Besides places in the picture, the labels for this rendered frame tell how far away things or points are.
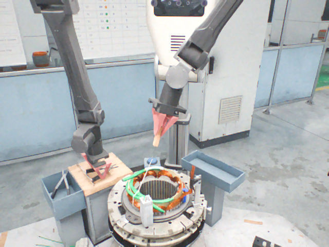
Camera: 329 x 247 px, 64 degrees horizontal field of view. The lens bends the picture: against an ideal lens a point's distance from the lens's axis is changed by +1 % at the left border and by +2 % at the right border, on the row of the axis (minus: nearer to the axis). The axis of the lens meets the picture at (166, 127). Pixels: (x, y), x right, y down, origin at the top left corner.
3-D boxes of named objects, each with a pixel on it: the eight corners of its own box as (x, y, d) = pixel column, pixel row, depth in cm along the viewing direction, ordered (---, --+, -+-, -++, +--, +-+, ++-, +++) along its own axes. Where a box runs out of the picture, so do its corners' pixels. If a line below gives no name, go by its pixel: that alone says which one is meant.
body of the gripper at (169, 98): (185, 116, 75) (194, 91, 73) (153, 108, 70) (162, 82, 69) (176, 110, 80) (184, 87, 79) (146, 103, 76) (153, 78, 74)
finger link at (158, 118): (174, 141, 76) (184, 111, 74) (151, 137, 73) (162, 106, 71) (165, 134, 82) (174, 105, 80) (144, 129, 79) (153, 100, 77)
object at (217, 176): (237, 225, 117) (245, 172, 105) (223, 239, 110) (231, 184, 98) (194, 197, 133) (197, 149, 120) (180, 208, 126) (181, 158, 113)
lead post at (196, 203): (200, 206, 83) (203, 175, 78) (193, 208, 82) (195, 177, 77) (198, 202, 85) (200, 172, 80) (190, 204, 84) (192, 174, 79)
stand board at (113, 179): (85, 196, 95) (84, 191, 94) (68, 172, 109) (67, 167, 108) (133, 176, 106) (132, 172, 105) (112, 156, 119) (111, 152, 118)
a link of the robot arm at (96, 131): (102, 121, 94) (87, 119, 95) (93, 129, 88) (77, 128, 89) (104, 137, 97) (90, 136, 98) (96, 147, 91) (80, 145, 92)
